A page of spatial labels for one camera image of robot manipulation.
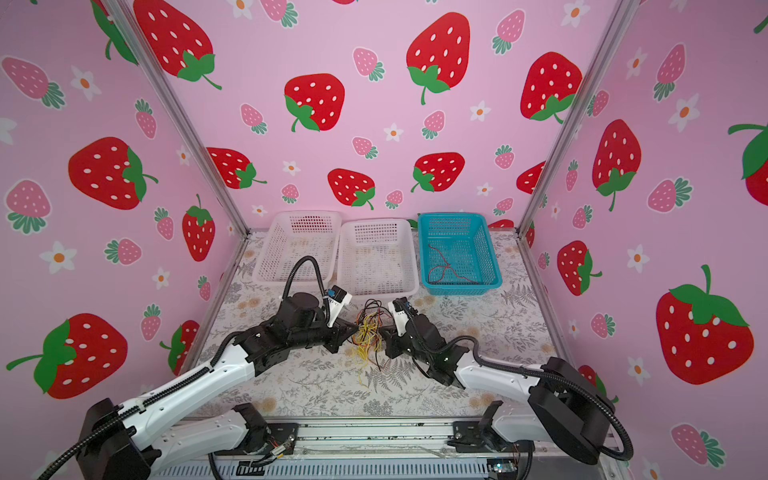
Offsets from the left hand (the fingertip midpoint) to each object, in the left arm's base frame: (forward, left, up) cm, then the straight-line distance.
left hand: (358, 327), depth 75 cm
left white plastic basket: (+47, +34, -14) cm, 59 cm away
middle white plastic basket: (+37, -2, -15) cm, 40 cm away
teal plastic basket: (+40, -33, -17) cm, 55 cm away
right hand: (+2, -5, -6) cm, 8 cm away
